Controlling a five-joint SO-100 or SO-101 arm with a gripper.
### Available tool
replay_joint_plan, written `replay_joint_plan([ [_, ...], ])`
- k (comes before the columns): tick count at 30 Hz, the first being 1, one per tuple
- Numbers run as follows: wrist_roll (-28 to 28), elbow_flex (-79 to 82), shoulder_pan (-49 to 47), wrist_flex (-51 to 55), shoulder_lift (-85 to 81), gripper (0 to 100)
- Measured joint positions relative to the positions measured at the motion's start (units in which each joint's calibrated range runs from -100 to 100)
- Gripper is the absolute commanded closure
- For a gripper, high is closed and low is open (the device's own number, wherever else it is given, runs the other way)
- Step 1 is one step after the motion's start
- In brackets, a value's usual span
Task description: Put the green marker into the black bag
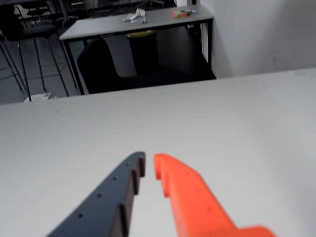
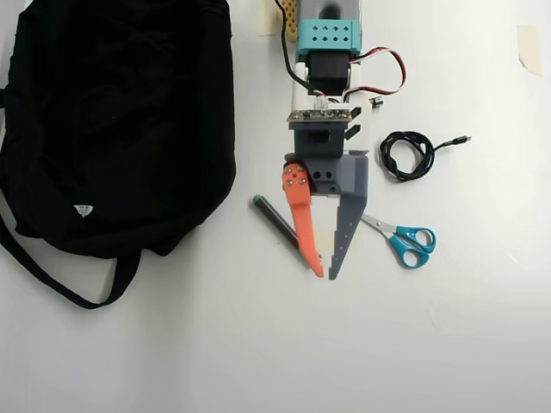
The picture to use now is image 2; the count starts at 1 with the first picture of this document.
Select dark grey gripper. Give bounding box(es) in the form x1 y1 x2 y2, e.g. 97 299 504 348
281 121 370 280

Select green capped black marker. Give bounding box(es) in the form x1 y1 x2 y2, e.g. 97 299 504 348
249 194 323 268

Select yellow perforated robot base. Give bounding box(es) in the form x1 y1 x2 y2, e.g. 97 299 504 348
277 0 300 43

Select black fabric bag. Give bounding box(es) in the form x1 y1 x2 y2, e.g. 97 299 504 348
0 0 238 310

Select wide beige masking tape strip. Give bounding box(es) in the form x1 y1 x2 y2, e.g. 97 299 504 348
315 229 362 253

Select narrow beige masking tape piece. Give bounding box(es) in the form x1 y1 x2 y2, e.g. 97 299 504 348
257 0 279 36

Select torn beige masking tape piece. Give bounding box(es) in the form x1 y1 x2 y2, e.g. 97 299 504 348
516 24 543 77

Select blue handled scissors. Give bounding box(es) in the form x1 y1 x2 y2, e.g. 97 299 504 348
360 213 437 270

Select coiled black USB cable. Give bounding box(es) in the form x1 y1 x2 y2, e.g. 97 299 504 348
378 131 474 183

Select bare camera circuit board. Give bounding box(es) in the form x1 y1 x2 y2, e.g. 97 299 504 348
287 107 362 124

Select red white black servo wire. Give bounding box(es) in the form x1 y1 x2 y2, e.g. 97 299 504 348
350 46 408 104

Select thin black camera cable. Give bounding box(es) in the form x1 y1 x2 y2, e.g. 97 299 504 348
273 0 309 87

